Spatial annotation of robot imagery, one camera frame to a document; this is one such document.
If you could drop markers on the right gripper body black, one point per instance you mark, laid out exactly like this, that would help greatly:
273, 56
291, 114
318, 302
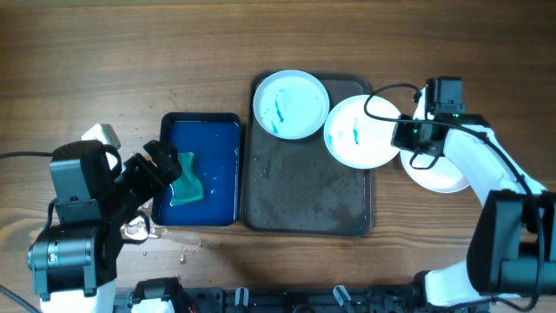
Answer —
409, 136

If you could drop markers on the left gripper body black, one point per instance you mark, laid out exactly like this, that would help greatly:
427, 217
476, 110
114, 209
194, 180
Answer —
140, 182

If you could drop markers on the green sponge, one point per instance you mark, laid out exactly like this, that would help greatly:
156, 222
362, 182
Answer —
188, 187

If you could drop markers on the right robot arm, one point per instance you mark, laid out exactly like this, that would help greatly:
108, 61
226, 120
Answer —
511, 257

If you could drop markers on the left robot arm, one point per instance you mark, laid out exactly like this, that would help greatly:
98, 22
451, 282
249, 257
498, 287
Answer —
73, 263

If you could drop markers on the black tray with blue liquid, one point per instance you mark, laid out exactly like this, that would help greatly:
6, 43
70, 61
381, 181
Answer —
214, 139

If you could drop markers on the dark brown serving tray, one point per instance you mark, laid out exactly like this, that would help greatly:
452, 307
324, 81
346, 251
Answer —
296, 187

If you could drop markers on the water spill on table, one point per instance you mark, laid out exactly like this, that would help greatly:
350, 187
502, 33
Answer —
172, 244

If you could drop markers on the small white plate far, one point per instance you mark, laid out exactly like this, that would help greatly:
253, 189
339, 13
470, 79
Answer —
291, 104

